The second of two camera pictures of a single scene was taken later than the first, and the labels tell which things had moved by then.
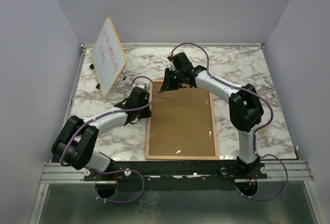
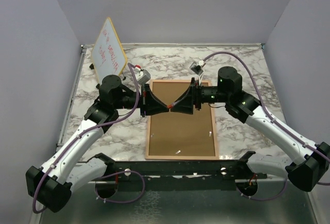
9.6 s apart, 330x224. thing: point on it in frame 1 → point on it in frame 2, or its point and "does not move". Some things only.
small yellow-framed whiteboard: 108,57 does not move
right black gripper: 167,84 → 185,103
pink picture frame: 181,126 does not move
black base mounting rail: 175,175 does not move
